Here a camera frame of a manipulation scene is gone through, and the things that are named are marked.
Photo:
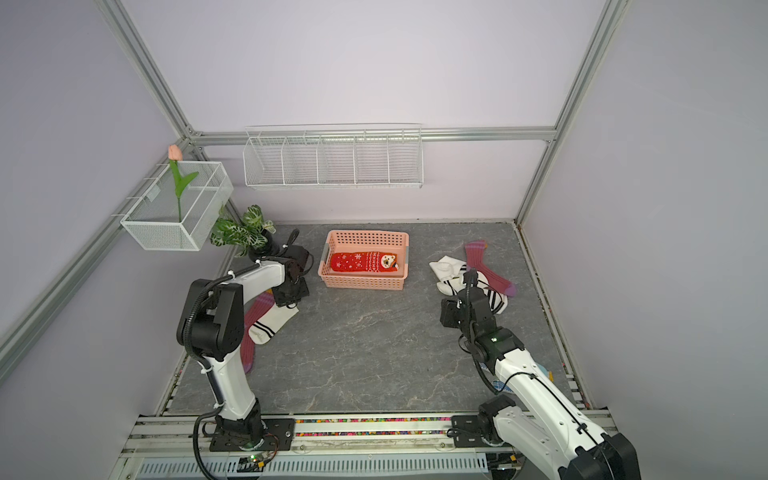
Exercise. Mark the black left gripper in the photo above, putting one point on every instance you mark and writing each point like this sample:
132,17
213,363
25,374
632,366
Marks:
282,301

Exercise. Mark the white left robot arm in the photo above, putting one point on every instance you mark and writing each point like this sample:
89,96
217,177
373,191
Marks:
224,319

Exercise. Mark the purple striped sock right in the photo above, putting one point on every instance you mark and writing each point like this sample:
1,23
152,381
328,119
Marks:
474,252

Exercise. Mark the purple striped sock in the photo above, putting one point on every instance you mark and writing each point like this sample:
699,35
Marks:
247,347
474,252

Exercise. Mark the pink artificial tulip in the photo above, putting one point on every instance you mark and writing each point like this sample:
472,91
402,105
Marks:
181,181

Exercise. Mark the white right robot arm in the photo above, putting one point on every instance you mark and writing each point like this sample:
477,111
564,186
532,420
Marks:
527,411

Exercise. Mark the red christmas sock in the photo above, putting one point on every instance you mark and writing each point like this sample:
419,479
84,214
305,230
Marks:
365,262

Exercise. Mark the potted green plant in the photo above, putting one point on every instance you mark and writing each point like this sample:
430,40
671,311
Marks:
252,235

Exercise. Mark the white mesh wall box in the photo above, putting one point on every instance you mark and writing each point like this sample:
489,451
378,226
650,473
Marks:
152,219

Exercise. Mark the purple striped sock left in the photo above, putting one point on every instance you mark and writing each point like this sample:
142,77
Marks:
247,347

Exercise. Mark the plain white sock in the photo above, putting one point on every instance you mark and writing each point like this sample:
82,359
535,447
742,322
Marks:
448,268

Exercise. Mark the white wire wall shelf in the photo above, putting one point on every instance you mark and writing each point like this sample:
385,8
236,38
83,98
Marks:
334,156

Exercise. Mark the white sock black stripes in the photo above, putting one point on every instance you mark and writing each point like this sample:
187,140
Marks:
498,302

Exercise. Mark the pink plastic basket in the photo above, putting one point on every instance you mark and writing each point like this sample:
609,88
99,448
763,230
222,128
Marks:
365,240

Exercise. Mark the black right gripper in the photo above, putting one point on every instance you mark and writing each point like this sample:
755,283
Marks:
449,308

